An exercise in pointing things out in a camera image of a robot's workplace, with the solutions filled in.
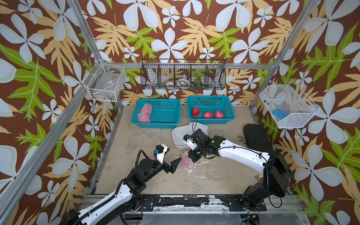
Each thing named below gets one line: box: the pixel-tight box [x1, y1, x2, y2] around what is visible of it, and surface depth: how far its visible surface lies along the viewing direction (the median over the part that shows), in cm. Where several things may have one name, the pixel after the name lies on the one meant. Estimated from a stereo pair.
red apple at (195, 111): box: [192, 107, 201, 117], surface depth 113 cm
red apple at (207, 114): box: [203, 110, 213, 119], surface depth 110 cm
